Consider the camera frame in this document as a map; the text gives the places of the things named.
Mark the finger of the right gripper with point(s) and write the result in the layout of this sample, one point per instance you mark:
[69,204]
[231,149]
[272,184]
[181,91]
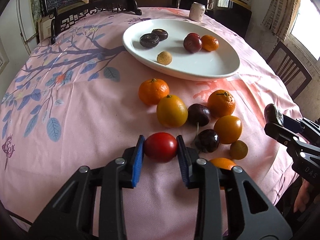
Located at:
[292,125]
[280,134]

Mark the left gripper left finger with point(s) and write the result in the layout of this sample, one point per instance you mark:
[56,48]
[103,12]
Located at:
[137,161]

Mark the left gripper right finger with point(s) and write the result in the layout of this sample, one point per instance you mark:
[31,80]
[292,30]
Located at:
[184,161]

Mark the red cherry tomato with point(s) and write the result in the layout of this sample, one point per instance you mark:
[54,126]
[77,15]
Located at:
[160,147]
[194,34]

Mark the smooth orange fruit front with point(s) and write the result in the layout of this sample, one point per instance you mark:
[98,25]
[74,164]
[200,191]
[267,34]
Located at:
[223,163]

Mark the yellow-orange kumquat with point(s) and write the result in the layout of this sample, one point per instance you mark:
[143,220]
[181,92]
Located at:
[171,112]

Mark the small green-brown longan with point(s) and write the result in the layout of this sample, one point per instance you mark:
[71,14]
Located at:
[238,150]

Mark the smooth orange kumquat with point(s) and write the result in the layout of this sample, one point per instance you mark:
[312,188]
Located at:
[228,129]

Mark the mandarin orange with stem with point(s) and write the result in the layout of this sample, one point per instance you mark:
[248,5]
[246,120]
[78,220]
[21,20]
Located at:
[221,103]

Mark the small mandarin top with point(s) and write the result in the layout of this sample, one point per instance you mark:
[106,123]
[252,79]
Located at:
[152,91]

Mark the tan longan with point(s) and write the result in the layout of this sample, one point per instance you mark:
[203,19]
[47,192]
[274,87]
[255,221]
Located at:
[164,58]

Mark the large dark red plum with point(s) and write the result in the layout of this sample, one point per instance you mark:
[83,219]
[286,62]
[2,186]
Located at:
[192,44]

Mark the large mandarin orange front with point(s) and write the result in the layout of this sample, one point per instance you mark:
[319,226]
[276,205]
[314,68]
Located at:
[209,43]

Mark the person's right hand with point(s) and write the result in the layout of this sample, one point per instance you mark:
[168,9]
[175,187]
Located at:
[303,196]

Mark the dark wooden chair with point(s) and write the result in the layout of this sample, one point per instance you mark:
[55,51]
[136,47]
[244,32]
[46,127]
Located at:
[289,68]

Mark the pink printed tablecloth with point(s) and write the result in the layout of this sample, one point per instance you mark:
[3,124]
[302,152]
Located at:
[76,103]

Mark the white oval plate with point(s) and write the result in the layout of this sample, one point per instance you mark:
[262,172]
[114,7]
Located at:
[201,66]

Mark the striped curtain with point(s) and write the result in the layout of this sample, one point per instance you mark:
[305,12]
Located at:
[279,17]

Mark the white drink can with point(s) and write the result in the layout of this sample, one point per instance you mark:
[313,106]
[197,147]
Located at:
[196,12]

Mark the round deer screen ornament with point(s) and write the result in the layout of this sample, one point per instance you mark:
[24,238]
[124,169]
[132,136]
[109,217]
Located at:
[62,21]

